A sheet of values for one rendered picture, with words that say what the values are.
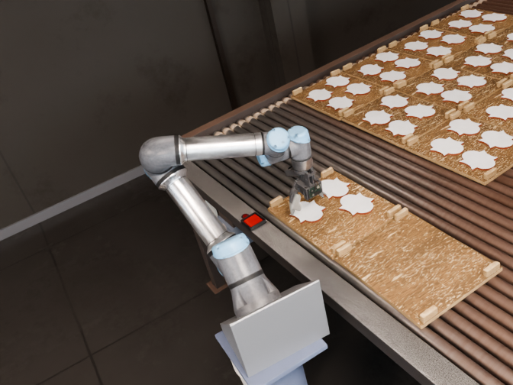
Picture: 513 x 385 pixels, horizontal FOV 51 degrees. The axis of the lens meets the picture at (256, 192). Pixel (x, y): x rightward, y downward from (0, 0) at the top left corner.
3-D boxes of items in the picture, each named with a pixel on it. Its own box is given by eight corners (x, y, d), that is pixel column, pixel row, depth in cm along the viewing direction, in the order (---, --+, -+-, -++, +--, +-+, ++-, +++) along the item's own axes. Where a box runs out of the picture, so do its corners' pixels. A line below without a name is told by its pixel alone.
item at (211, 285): (215, 295, 319) (172, 176, 270) (205, 284, 328) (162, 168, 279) (232, 284, 323) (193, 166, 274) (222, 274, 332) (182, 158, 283)
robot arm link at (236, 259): (227, 285, 160) (208, 244, 162) (227, 286, 173) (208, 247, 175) (264, 267, 162) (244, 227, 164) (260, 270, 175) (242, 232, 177)
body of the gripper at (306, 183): (307, 202, 198) (303, 176, 191) (293, 192, 205) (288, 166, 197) (324, 192, 201) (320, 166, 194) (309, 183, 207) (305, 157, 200)
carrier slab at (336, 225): (332, 260, 190) (331, 257, 189) (267, 211, 221) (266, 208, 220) (404, 213, 202) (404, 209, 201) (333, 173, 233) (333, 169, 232)
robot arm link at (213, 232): (231, 286, 172) (131, 152, 178) (230, 287, 187) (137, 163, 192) (261, 263, 174) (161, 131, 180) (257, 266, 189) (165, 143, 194)
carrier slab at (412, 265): (421, 330, 159) (421, 326, 158) (333, 260, 190) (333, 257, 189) (502, 270, 171) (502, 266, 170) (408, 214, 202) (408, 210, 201)
